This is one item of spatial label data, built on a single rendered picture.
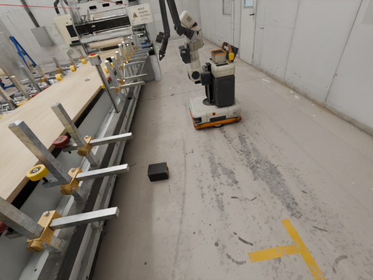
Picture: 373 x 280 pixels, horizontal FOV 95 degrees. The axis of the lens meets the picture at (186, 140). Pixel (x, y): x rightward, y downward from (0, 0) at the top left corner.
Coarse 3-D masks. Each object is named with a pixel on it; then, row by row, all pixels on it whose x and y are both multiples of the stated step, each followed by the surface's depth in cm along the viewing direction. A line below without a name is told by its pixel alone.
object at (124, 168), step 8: (104, 168) 89; (112, 168) 88; (120, 168) 87; (128, 168) 89; (80, 176) 87; (88, 176) 87; (96, 176) 87; (104, 176) 88; (48, 184) 87; (56, 184) 88
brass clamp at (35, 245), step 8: (48, 216) 69; (56, 216) 70; (40, 224) 66; (48, 224) 66; (48, 232) 65; (32, 240) 62; (40, 240) 62; (48, 240) 65; (32, 248) 61; (40, 248) 61
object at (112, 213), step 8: (112, 208) 68; (72, 216) 68; (80, 216) 67; (88, 216) 67; (96, 216) 66; (104, 216) 66; (112, 216) 67; (56, 224) 66; (64, 224) 66; (72, 224) 67; (80, 224) 68; (8, 232) 67; (16, 232) 66
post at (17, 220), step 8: (0, 200) 52; (0, 208) 52; (8, 208) 54; (16, 208) 56; (0, 216) 53; (8, 216) 54; (16, 216) 56; (24, 216) 58; (8, 224) 56; (16, 224) 56; (24, 224) 58; (32, 224) 61; (24, 232) 59; (32, 232) 60; (40, 232) 63; (56, 240) 69; (48, 248) 67; (56, 248) 68
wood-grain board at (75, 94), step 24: (72, 72) 259; (96, 72) 234; (48, 96) 179; (72, 96) 166; (0, 120) 145; (24, 120) 136; (48, 120) 129; (72, 120) 124; (0, 144) 110; (48, 144) 101; (0, 168) 89; (24, 168) 86; (0, 192) 75
